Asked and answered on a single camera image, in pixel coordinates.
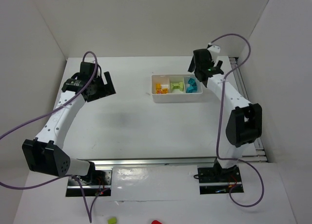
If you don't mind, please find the teal frog lego brick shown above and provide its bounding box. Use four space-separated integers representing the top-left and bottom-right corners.
188 78 196 86

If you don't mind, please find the teal long lego brick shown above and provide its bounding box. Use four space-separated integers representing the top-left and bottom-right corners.
186 86 197 93

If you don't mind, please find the lime green lego brick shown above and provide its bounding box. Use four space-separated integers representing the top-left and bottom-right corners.
178 82 184 92
170 82 179 93

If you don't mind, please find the lime green lego brick bottom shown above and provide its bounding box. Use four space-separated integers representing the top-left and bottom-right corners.
170 82 179 93

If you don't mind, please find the orange butterfly lego brick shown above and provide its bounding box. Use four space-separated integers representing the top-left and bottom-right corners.
156 89 163 94

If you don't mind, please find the yellow striped bee lego brick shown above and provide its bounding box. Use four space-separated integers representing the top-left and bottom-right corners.
161 88 169 94

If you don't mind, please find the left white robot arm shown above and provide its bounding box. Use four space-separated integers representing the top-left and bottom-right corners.
22 61 116 182

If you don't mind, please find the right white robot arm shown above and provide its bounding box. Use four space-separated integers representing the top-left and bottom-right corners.
188 46 262 169

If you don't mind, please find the white three-compartment tray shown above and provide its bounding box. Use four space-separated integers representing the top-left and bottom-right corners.
151 75 203 103

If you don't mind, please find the green lego brick foreground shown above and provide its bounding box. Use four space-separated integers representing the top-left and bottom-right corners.
107 217 117 224

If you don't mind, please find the red object foreground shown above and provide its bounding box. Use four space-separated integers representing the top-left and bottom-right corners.
151 220 162 224

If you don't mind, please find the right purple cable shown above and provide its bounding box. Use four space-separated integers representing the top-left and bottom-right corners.
208 33 265 207

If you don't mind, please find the purple cable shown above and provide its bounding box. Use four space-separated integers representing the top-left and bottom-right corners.
208 33 265 207
0 51 108 224

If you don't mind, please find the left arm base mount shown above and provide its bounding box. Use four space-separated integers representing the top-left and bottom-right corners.
65 168 113 197

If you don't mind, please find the aluminium rail front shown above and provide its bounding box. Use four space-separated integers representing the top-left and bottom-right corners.
75 155 266 167

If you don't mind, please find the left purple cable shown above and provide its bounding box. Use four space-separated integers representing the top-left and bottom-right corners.
0 51 108 224

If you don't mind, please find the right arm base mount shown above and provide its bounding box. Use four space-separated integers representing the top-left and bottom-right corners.
193 159 244 195

